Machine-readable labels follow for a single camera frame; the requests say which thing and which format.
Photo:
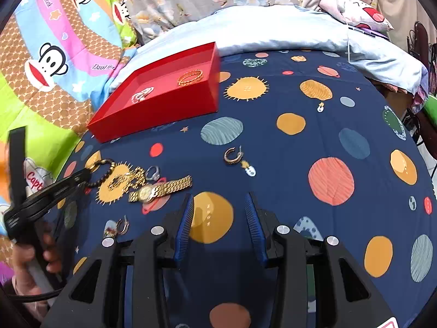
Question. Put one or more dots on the colourful monkey cartoon blanket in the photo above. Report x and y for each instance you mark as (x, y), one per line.
(58, 60)

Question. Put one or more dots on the gold hoop earring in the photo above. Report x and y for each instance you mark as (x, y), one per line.
(233, 155)

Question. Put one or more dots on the navy planet print bedsheet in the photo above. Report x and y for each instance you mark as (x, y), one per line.
(322, 150)

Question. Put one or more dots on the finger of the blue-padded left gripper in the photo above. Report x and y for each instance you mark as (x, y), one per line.
(51, 191)

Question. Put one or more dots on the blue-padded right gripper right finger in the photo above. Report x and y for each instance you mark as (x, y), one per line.
(256, 231)

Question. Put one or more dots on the gold wrist watch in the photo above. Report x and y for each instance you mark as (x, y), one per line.
(148, 193)

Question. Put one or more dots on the red jewelry tray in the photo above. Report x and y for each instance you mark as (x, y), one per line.
(181, 86)

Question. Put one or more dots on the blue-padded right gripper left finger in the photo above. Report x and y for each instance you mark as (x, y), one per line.
(182, 236)

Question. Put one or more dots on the light blue quilt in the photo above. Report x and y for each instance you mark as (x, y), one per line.
(242, 29)

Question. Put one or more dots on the white pink cartoon pillow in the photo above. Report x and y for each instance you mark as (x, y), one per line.
(356, 13)

